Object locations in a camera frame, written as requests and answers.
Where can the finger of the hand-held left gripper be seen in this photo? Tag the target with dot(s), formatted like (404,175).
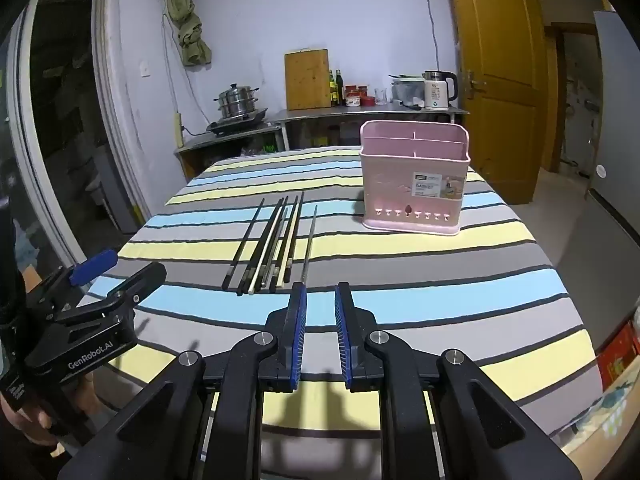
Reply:
(95,265)
(140,282)

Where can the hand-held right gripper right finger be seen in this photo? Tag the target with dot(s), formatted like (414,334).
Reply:
(344,345)

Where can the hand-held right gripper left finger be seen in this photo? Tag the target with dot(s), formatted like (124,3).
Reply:
(299,340)

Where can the cream chopstick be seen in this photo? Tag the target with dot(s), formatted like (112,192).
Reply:
(261,272)

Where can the dark chopstick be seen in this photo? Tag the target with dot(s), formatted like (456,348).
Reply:
(279,255)
(281,240)

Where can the brown wooden chopstick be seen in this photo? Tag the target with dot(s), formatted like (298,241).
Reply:
(292,250)

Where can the grey metal chopstick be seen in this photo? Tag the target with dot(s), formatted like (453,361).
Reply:
(309,245)

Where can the pink utensil basket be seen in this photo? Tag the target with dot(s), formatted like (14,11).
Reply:
(390,185)

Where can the person's left hand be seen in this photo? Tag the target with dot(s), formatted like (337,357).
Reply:
(20,425)

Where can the striped tablecloth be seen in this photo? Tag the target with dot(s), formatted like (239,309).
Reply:
(400,270)

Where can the low steel table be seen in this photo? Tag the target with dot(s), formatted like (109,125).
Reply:
(220,140)

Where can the black induction cooker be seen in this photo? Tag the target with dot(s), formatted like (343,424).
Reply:
(235,125)

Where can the steel steamer pot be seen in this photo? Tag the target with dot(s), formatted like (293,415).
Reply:
(237,102)

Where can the steel counter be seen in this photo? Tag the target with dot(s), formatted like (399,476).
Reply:
(350,110)

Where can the green hanging cloth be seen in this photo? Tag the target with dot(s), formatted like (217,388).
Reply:
(190,35)

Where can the dark glass bottle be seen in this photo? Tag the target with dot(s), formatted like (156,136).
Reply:
(339,90)
(332,92)

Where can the clear glass cup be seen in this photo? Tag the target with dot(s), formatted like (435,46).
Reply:
(381,97)

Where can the wooden cutting board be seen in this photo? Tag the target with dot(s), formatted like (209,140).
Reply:
(307,80)

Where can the grey lidded container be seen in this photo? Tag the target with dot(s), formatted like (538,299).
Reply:
(406,90)

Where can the white electric kettle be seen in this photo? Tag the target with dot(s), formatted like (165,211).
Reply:
(437,92)

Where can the cardboard box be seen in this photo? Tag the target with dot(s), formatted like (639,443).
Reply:
(607,425)

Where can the red box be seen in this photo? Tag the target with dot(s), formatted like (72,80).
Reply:
(620,355)

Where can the yellow wooden door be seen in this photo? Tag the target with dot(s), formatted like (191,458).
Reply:
(500,60)

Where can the grey refrigerator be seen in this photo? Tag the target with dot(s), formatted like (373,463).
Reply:
(620,135)

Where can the white sliding door frame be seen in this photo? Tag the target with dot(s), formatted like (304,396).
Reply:
(115,110)

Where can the white wall switch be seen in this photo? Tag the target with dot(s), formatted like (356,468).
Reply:
(145,69)

